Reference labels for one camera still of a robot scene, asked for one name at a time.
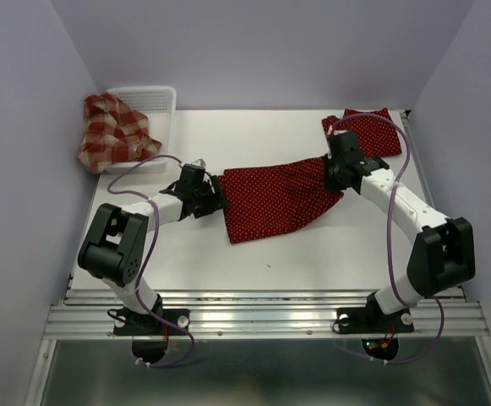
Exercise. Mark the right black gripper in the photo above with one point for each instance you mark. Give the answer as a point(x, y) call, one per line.
point(329, 183)

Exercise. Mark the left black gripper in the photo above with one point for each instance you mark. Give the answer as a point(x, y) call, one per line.
point(216, 200)

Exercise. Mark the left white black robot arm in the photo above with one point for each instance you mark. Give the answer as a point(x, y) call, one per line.
point(120, 239)

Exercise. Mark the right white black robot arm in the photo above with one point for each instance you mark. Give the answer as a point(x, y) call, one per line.
point(442, 255)

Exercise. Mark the white plastic basket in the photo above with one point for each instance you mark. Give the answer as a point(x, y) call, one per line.
point(158, 103)

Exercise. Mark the red cream plaid skirt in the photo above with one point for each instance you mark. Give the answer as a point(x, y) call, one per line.
point(114, 133)

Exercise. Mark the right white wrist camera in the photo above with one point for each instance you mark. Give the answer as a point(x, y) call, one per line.
point(331, 131)

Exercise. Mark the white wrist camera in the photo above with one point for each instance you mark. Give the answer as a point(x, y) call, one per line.
point(331, 131)
point(199, 163)

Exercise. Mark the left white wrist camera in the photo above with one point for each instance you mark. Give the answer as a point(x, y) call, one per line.
point(199, 163)

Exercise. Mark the aluminium rail frame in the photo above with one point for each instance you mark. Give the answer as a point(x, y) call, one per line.
point(276, 291)

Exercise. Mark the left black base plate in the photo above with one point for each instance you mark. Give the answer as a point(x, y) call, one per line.
point(130, 324)

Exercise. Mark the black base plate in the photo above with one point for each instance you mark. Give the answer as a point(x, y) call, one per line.
point(130, 324)
point(360, 320)

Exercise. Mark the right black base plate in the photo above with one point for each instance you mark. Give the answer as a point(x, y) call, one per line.
point(360, 320)

